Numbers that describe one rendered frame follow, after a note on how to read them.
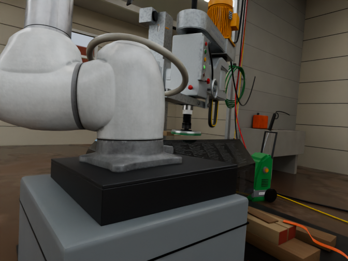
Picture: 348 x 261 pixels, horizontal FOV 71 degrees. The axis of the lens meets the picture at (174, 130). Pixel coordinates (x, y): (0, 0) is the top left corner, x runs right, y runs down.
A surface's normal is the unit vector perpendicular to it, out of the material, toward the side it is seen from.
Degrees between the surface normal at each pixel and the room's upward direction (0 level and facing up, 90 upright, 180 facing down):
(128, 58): 69
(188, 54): 90
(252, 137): 90
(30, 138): 90
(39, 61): 74
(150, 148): 82
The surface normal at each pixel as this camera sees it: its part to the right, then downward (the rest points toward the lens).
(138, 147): 0.42, -0.05
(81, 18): 0.63, 0.08
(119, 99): -0.12, 0.04
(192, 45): -0.43, 0.02
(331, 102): -0.78, -0.01
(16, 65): 0.02, -0.21
